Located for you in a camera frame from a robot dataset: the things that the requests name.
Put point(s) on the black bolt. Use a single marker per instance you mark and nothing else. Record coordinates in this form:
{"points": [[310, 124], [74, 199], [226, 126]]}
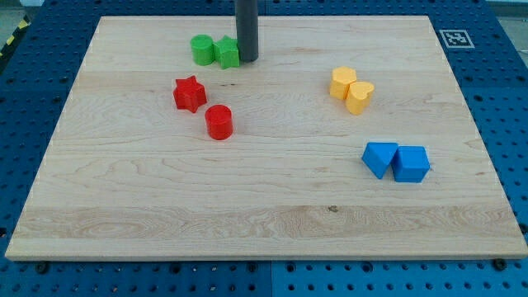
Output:
{"points": [[499, 264], [42, 268]]}

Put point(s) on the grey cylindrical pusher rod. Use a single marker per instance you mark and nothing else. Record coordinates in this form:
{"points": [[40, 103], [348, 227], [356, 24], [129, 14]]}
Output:
{"points": [[246, 17]]}

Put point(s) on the black bolt front left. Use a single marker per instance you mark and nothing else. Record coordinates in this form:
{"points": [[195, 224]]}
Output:
{"points": [[42, 268]]}

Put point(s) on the black bolt front right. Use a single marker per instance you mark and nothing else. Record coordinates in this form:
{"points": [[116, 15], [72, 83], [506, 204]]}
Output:
{"points": [[499, 264]]}

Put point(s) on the blue triangle block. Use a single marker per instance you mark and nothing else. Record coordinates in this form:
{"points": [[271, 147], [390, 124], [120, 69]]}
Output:
{"points": [[377, 157]]}

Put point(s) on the red cylinder block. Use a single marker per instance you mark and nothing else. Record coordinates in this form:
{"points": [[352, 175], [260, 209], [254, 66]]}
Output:
{"points": [[219, 122]]}

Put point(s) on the green star block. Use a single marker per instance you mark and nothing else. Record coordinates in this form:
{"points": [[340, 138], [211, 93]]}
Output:
{"points": [[226, 52]]}

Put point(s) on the red star block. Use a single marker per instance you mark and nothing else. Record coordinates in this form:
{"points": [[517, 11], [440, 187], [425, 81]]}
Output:
{"points": [[189, 94]]}

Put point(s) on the white fiducial marker tag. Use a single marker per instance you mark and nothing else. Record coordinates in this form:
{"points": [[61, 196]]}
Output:
{"points": [[456, 39]]}

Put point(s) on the light wooden board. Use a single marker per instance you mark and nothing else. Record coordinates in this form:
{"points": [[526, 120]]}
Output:
{"points": [[129, 177]]}

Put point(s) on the green cylinder block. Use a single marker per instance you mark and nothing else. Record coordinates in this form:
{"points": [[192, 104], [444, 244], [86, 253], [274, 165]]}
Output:
{"points": [[202, 49]]}

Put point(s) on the yellow heart block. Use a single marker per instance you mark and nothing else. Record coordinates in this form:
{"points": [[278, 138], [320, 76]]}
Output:
{"points": [[358, 96]]}

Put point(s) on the yellow hexagon block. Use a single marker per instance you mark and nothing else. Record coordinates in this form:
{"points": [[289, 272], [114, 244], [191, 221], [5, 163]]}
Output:
{"points": [[341, 79]]}

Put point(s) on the blue cube block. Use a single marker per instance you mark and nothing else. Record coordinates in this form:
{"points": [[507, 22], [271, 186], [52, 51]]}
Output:
{"points": [[410, 164]]}

